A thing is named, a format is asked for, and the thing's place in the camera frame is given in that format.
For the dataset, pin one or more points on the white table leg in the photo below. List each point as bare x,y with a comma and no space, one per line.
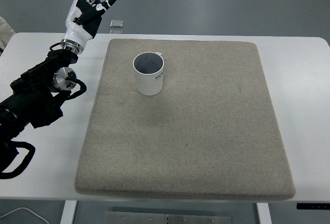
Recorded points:
68,212
263,213

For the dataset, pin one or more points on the cream white jacket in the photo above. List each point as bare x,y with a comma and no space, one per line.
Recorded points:
6,33

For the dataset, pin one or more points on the grey fabric mat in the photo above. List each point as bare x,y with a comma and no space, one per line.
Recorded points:
210,133

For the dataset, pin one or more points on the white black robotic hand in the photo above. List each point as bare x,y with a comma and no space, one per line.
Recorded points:
82,23

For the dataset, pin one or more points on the white ribbed cup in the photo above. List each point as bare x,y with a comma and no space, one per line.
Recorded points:
148,70

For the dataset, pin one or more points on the small metal floor box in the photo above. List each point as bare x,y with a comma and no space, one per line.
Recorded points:
116,26

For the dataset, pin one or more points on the black table control panel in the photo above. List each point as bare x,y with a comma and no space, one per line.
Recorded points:
313,206

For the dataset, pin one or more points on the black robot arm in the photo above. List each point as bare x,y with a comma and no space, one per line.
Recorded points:
39,93

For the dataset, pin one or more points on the white left table leg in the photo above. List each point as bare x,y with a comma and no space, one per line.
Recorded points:
68,212

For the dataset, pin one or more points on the white right table leg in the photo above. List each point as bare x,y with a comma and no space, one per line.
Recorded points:
263,213

